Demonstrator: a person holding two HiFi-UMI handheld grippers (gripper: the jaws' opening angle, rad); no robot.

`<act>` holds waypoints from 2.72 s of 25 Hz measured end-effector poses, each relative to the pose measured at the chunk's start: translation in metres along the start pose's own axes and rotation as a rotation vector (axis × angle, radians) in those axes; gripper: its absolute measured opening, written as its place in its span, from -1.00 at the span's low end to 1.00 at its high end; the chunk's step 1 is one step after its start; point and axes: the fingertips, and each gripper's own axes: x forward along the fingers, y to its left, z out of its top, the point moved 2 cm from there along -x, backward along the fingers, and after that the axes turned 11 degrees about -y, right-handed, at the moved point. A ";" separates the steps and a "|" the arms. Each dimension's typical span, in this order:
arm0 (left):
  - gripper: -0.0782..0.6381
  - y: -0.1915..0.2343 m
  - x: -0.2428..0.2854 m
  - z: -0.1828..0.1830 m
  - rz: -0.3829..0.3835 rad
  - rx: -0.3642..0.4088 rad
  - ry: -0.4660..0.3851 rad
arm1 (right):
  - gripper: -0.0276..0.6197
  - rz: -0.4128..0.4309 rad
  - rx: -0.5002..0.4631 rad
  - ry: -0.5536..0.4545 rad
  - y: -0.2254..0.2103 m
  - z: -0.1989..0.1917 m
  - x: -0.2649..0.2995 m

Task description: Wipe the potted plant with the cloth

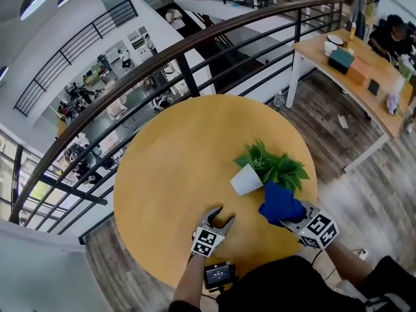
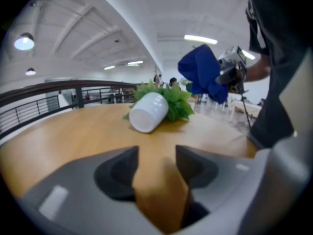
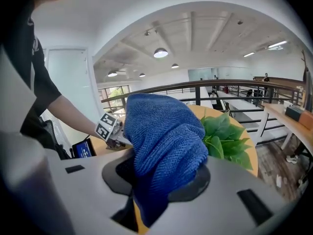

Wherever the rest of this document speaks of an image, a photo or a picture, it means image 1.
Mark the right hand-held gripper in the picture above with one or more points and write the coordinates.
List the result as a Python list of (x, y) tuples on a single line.
[(320, 231)]

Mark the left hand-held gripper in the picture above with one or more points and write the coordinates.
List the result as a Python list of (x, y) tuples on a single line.
[(208, 241)]

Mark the blue cloth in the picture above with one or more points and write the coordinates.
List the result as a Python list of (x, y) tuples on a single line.
[(281, 205)]

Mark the green potted plant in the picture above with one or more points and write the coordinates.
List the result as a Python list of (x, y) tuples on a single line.
[(276, 169)]

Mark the person's left forearm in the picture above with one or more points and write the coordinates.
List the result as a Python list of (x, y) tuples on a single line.
[(188, 281)]

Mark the person's right forearm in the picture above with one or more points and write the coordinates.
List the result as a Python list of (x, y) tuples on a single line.
[(347, 262)]

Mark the small black screen device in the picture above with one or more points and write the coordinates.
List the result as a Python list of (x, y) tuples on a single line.
[(218, 274)]

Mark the person's black shirt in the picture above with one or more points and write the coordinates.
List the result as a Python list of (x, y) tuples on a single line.
[(276, 288)]

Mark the white paper scrap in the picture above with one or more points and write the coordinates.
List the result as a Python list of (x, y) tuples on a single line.
[(342, 121)]

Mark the clear plastic water bottle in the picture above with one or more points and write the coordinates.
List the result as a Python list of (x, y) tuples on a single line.
[(279, 100)]

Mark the black square coaster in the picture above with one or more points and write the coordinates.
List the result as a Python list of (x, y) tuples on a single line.
[(374, 87)]

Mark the round yellow wooden table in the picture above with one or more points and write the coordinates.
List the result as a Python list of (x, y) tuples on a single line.
[(189, 76)]

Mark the orange box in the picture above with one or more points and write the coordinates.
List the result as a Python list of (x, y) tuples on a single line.
[(357, 71)]

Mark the dark teal tissue box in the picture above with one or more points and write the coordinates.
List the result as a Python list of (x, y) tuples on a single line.
[(340, 61)]

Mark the dark staircase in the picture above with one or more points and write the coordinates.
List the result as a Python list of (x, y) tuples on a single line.
[(227, 60)]

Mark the long wooden white-legged table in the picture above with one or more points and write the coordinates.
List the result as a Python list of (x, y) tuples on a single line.
[(312, 49)]

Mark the white cup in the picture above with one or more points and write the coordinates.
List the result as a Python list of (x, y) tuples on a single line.
[(331, 48)]

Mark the flowers in white vase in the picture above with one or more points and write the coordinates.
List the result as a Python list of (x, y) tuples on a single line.
[(404, 68)]

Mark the white plate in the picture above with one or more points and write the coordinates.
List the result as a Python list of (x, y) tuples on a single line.
[(334, 39)]

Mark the frosted glass door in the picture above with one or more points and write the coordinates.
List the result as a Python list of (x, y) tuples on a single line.
[(42, 281)]

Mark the yellow bottle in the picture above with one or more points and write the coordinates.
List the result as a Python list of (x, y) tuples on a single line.
[(352, 31)]

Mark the straight black balcony railing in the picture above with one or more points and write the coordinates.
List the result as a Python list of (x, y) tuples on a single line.
[(65, 57)]

